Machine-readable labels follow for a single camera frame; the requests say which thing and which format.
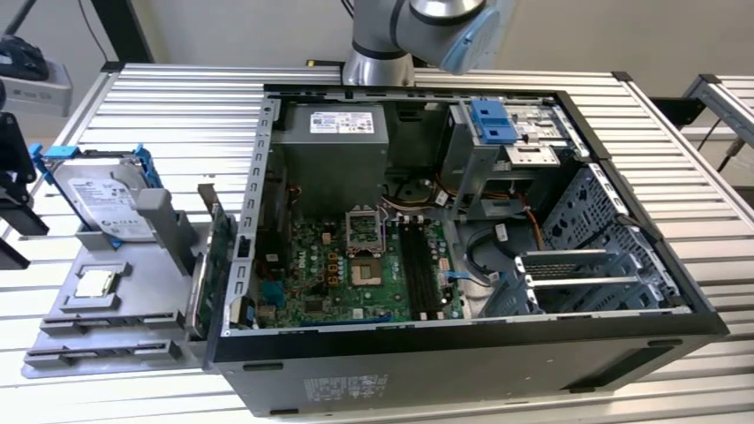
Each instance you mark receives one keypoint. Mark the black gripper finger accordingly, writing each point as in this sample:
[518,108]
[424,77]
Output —
[27,221]
[12,256]

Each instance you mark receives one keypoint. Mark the dark RAM stick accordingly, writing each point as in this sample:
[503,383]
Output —
[112,321]
[100,353]

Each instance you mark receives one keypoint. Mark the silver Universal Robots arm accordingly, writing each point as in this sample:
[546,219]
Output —
[412,22]

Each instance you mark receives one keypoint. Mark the black RAM slot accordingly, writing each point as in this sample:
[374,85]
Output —
[414,269]
[430,269]

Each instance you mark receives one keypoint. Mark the hard disk in blue carrier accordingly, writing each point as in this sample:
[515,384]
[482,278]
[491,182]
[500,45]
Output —
[100,199]

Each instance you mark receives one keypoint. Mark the silver CPU chip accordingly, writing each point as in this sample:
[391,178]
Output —
[95,283]

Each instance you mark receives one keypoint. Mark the grey parts rack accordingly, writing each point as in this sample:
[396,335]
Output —
[147,282]

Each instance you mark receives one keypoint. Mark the green graphics card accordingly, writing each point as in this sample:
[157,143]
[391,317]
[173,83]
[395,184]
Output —
[215,265]

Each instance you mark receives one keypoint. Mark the green motherboard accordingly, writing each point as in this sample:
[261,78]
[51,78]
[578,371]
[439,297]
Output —
[317,287]

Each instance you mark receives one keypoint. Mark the grey power supply unit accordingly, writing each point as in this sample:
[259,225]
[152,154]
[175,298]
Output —
[329,176]

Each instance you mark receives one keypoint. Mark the blue expansion slot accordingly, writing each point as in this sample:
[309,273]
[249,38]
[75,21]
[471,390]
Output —
[347,320]

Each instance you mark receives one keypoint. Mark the CPU socket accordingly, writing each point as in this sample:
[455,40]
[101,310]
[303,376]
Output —
[368,271]

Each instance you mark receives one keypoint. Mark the round chassis speaker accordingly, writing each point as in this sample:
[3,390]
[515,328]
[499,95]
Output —
[416,190]

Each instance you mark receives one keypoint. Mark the open black PC case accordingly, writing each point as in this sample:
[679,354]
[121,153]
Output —
[412,375]

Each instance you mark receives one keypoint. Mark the grey metal disk bay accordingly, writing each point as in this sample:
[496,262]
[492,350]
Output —
[471,176]

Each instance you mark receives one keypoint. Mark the empty blue disk carrier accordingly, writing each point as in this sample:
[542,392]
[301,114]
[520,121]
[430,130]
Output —
[490,119]

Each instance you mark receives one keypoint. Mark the black table connector block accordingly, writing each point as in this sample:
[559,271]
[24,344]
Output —
[676,110]

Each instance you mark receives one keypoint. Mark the metal slat side table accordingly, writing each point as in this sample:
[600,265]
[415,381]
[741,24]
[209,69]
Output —
[727,97]

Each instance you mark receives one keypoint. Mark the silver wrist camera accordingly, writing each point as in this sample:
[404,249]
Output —
[35,93]

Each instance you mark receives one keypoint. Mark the black upright post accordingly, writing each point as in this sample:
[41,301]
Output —
[127,31]

